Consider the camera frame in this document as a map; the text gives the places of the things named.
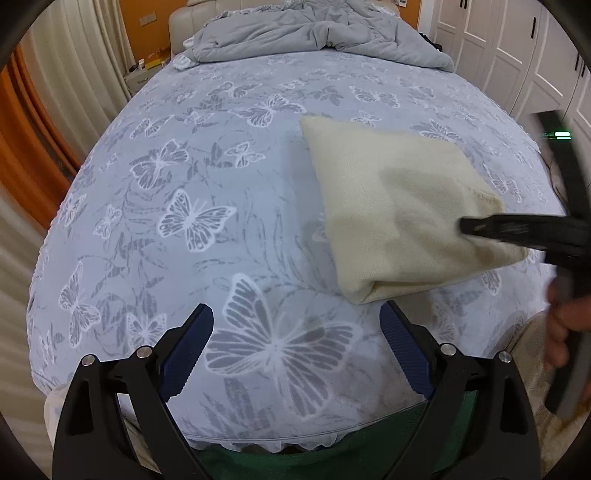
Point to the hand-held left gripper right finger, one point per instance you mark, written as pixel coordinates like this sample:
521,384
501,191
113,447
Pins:
406,350

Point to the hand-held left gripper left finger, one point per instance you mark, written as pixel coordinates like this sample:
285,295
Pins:
184,355

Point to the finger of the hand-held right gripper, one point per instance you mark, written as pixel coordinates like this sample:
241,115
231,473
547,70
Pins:
508,228

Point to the cream knit cardigan red buttons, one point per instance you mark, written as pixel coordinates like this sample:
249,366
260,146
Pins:
392,184

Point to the person's right hand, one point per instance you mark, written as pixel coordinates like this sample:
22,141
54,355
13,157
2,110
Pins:
565,314

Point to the person's green clothing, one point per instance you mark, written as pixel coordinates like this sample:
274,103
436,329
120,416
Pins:
286,461

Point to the white wardrobe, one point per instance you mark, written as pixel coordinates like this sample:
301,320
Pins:
508,37

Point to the bed with butterfly print sheet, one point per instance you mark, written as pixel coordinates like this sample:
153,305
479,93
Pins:
184,161

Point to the black cloth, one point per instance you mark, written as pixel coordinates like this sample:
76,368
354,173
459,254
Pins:
430,42

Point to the orange curtain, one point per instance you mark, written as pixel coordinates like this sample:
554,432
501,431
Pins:
27,138

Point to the white nightstand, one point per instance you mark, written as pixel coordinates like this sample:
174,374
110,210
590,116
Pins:
143,81

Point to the grey duvet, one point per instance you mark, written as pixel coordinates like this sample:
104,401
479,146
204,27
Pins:
300,27

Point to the yellow box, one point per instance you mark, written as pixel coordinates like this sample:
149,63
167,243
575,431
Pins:
157,57

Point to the cream sheer curtain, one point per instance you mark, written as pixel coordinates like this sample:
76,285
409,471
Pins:
83,55

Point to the beige padded headboard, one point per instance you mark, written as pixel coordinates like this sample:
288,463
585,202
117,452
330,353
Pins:
184,23

